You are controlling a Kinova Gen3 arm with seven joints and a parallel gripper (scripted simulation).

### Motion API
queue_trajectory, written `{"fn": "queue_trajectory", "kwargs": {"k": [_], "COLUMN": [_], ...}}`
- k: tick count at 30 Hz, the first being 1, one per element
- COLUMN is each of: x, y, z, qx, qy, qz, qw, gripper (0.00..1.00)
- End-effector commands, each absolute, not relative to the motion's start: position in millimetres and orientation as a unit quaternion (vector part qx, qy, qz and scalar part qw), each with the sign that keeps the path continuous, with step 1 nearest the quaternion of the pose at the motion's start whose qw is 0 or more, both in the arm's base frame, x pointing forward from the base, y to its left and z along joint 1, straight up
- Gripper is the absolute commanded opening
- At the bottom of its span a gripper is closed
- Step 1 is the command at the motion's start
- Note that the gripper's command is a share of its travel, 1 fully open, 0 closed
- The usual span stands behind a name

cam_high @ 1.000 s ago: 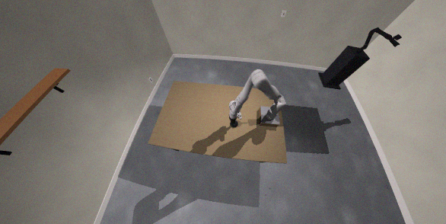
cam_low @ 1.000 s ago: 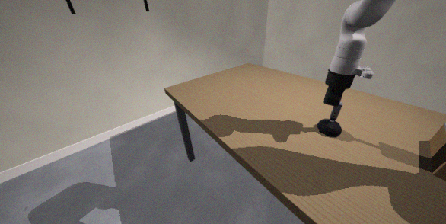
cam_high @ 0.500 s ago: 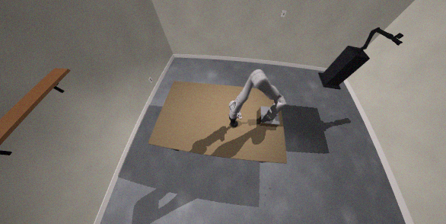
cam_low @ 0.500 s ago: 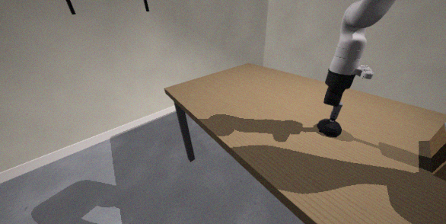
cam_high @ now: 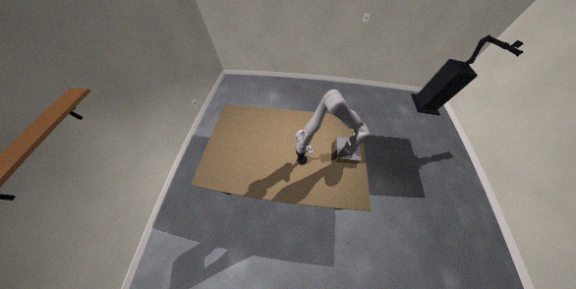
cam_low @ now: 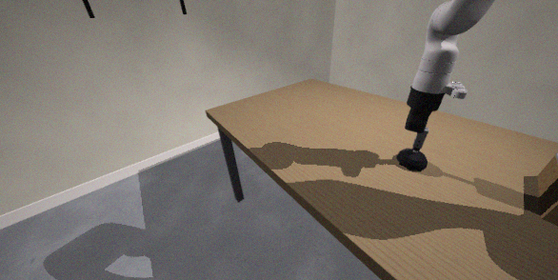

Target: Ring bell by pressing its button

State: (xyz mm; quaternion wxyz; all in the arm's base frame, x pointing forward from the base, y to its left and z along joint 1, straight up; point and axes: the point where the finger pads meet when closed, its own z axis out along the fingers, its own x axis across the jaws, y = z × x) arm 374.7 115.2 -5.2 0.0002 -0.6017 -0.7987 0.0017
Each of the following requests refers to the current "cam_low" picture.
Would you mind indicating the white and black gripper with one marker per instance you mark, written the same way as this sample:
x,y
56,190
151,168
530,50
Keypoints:
x,y
426,94

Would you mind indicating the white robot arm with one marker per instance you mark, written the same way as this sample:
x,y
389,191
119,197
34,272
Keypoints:
x,y
451,18

